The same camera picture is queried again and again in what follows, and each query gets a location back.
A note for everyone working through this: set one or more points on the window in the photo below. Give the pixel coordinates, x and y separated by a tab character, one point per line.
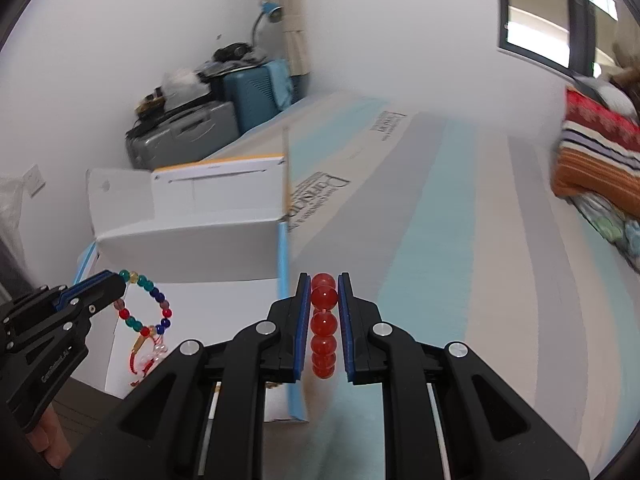
545	15

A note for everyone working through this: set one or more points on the person's left hand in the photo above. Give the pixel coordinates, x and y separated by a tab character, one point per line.
47	435

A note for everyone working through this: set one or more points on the white wall socket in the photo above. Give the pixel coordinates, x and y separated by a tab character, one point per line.
35	179

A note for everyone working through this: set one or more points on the striped orange pillow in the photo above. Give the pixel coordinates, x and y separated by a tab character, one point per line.
595	160

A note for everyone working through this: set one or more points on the beige curtain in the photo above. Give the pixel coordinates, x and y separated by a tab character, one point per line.
290	10

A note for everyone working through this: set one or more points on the floral quilt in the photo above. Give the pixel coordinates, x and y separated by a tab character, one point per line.
610	225

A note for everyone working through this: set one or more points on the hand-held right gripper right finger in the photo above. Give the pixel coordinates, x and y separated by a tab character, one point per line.
345	330

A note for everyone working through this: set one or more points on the grey suitcase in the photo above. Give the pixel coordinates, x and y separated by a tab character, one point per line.
180	135

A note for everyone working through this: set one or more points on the blue desk lamp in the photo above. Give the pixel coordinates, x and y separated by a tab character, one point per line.
270	10

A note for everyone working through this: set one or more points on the white plastic bag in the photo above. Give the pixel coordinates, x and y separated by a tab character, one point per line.
182	87

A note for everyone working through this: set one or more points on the white and yellow cardboard box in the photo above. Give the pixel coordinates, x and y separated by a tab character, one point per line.
200	240

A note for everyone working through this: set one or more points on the blue suitcase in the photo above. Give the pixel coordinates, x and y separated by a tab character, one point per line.
250	97

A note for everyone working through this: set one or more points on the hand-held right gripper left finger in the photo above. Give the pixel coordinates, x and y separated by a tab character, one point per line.
302	330

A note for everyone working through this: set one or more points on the black bag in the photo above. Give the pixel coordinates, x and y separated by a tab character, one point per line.
231	52

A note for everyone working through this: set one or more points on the brown plush cloth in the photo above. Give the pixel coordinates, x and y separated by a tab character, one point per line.
627	75

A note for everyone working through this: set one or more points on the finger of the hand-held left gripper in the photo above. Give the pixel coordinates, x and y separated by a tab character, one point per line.
75	287
107	292

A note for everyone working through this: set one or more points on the clear plastic bag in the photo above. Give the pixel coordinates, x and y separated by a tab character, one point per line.
10	220

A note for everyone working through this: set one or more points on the teal cloth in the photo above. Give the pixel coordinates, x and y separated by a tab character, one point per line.
282	85

